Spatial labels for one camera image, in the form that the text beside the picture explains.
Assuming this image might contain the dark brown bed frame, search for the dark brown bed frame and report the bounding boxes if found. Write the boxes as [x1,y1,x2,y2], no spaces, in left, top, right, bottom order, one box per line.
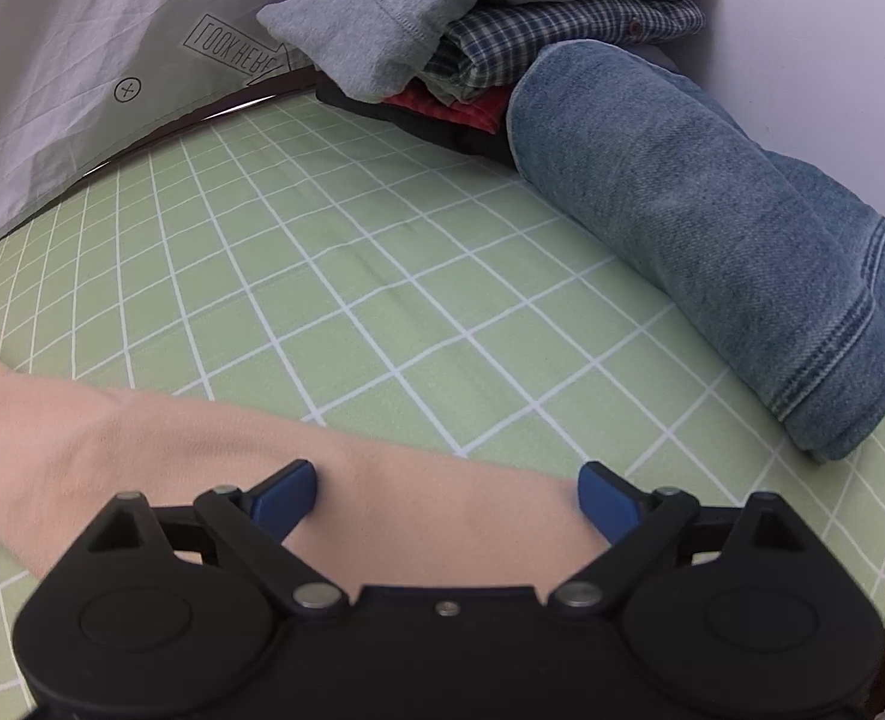
[0,67,319,271]

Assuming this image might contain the carrot-print pale sheet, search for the carrot-print pale sheet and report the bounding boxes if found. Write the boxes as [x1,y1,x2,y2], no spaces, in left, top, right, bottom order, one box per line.
[0,0,323,263]

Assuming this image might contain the black folded garment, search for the black folded garment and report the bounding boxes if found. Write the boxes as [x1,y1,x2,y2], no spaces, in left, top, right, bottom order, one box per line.
[314,79,514,166]

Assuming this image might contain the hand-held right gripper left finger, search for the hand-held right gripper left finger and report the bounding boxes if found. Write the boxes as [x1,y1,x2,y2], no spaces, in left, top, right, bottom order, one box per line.
[82,459,349,620]

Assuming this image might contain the red folded garment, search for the red folded garment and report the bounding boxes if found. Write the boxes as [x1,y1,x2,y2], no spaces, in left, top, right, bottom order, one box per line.
[382,82,514,132]

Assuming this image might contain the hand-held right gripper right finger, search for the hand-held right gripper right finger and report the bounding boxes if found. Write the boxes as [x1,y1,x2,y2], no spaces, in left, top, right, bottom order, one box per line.
[549,461,814,620]

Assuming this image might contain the plaid folded shirt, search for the plaid folded shirt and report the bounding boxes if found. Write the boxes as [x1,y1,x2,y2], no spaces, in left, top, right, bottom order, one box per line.
[419,0,706,102]

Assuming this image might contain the blue folded jeans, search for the blue folded jeans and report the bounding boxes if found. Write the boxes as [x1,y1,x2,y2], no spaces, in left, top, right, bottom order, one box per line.
[506,40,885,464]

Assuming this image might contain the grey folded sweater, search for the grey folded sweater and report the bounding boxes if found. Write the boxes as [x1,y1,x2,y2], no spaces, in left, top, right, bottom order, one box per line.
[257,0,713,102]

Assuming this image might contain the beige long-sleeve shirt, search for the beige long-sleeve shirt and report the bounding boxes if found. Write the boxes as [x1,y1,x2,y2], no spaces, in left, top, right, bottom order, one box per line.
[0,341,638,593]

